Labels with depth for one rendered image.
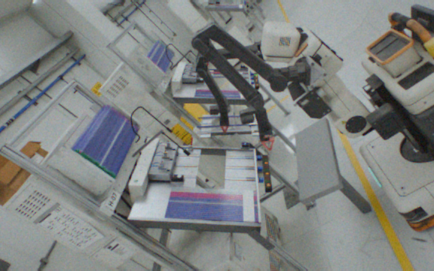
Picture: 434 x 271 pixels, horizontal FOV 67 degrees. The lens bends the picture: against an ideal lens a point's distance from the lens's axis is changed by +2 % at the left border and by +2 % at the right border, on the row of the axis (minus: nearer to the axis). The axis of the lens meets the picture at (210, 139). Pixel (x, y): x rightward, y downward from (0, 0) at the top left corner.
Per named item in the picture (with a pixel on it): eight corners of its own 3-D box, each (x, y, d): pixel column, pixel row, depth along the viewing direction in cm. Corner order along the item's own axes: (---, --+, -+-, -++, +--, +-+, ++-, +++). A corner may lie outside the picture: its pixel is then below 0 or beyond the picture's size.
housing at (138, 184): (160, 153, 234) (159, 138, 226) (145, 203, 193) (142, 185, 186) (150, 153, 234) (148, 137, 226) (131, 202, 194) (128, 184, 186)
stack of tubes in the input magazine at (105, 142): (139, 128, 220) (107, 102, 211) (116, 177, 179) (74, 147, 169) (128, 138, 226) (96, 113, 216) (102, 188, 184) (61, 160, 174)
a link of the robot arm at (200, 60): (192, 58, 179) (192, 46, 184) (196, 76, 190) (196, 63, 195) (274, 50, 175) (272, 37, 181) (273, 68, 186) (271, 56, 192)
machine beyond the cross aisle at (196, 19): (268, 24, 669) (203, -54, 601) (272, 37, 602) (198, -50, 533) (220, 68, 729) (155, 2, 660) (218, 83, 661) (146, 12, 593)
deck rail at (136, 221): (260, 231, 175) (261, 223, 172) (260, 234, 173) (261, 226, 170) (129, 223, 179) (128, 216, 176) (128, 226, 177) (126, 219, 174)
